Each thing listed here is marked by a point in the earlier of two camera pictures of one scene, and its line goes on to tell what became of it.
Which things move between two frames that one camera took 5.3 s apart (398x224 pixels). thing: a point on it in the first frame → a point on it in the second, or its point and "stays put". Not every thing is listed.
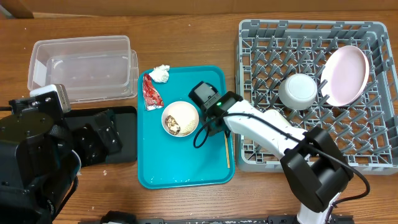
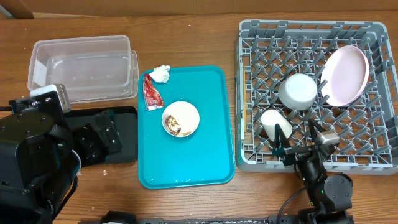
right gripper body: x=214 y=127 → x=295 y=154
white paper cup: x=275 y=118 stays put
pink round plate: x=344 y=74 stays put
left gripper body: x=87 y=147 stays put
